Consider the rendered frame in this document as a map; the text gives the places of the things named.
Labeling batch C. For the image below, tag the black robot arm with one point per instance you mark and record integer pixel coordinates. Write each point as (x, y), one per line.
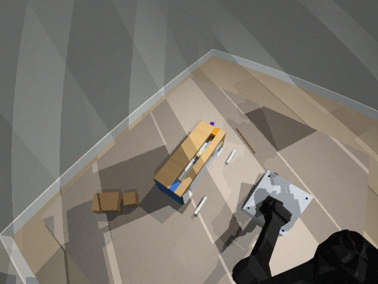
(346, 257)

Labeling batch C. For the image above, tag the olive-brown cube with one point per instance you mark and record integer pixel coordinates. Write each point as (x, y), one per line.
(198, 155)

